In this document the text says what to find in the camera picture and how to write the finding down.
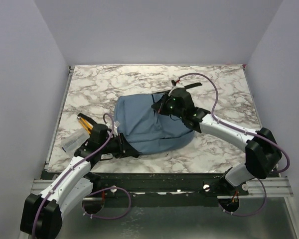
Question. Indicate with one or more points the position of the yellow utility knife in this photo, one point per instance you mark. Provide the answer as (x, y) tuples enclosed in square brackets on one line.
[(85, 124)]

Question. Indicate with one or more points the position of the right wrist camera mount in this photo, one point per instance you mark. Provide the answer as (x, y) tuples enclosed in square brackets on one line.
[(177, 84)]

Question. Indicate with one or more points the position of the aluminium frame rail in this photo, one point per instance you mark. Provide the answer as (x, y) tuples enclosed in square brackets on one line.
[(148, 124)]

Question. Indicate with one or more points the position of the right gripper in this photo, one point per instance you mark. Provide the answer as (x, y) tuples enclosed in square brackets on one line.
[(159, 106)]

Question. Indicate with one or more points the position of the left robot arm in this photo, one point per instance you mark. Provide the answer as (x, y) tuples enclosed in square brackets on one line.
[(43, 214)]

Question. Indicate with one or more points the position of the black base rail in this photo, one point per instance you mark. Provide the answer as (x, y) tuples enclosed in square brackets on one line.
[(154, 190)]

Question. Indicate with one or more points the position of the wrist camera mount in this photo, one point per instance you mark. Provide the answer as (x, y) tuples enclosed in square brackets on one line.
[(116, 125), (177, 84)]

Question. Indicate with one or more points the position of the clear plastic box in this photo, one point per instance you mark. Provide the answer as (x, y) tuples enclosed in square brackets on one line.
[(74, 141)]

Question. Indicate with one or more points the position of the blue backpack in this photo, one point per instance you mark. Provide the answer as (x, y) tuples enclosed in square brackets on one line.
[(144, 129)]

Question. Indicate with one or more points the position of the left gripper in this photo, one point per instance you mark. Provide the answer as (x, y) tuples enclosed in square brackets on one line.
[(125, 149)]

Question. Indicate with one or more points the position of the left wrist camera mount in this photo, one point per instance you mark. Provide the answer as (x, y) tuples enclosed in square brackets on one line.
[(116, 125)]

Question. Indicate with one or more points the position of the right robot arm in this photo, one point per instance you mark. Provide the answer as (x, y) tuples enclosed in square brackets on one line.
[(260, 147)]

